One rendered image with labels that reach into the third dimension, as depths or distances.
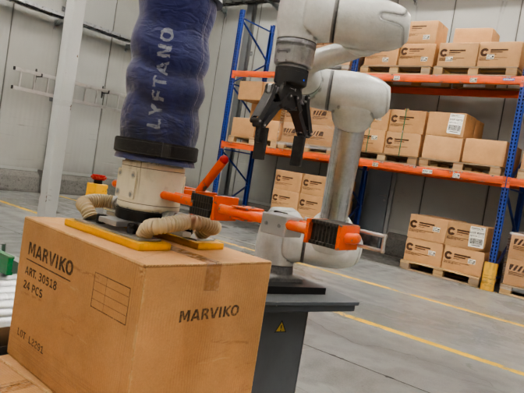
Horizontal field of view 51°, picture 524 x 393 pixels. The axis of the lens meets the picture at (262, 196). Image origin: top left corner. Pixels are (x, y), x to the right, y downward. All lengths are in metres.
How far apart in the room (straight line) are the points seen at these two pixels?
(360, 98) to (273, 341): 0.94
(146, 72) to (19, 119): 10.25
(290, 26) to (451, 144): 7.51
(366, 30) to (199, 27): 0.47
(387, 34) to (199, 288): 0.70
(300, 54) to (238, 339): 0.72
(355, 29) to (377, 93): 0.55
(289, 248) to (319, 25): 1.02
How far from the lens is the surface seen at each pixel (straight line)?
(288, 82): 1.23
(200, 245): 1.45
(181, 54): 1.44
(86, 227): 1.51
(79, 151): 12.37
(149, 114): 1.43
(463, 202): 9.87
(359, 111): 1.76
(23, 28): 11.73
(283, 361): 2.15
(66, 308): 1.47
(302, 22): 1.23
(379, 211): 10.36
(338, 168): 1.87
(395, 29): 1.24
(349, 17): 1.23
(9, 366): 1.71
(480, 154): 8.50
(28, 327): 1.66
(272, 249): 2.04
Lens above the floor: 1.18
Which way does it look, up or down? 3 degrees down
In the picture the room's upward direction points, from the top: 9 degrees clockwise
